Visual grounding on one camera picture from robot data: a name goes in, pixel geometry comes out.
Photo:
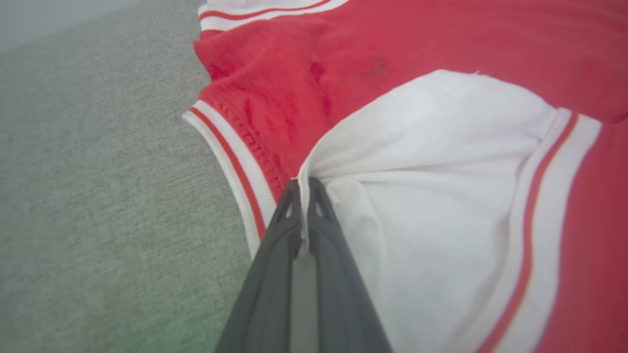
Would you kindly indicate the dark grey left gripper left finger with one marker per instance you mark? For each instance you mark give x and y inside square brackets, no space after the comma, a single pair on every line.
[265,294]

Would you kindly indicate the grey fabric sofa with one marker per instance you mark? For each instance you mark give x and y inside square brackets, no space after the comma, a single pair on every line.
[98,196]

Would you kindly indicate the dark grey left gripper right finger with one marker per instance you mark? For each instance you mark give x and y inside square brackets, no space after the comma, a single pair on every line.
[343,304]

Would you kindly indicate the red and white basketball jersey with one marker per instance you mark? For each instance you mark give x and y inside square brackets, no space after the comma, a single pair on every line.
[441,147]

